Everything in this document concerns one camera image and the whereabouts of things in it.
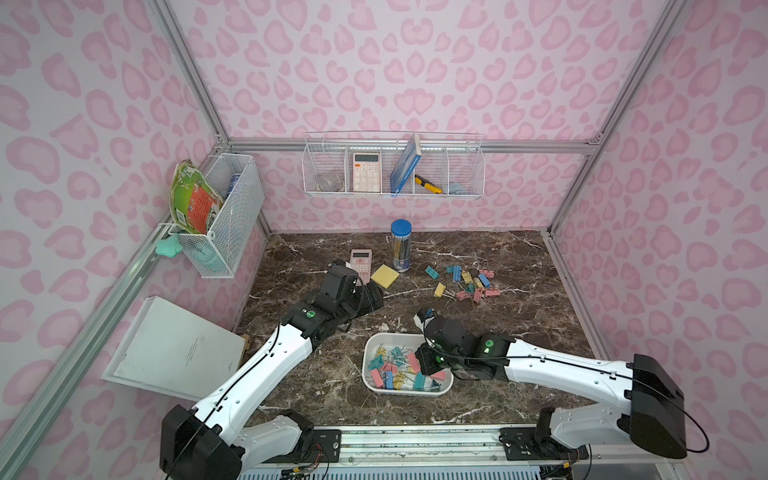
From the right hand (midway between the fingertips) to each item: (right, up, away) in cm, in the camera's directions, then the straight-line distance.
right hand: (414, 355), depth 77 cm
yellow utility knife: (+6, +49, +21) cm, 54 cm away
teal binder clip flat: (+8, +20, +30) cm, 37 cm away
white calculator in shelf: (-14, +52, +18) cm, 57 cm away
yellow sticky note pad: (-8, +18, +31) cm, 37 cm away
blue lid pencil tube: (-3, +34, +19) cm, 39 cm away
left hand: (-11, +17, +1) cm, 20 cm away
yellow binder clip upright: (+11, +15, +25) cm, 31 cm away
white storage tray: (-6, -6, +7) cm, 11 cm away
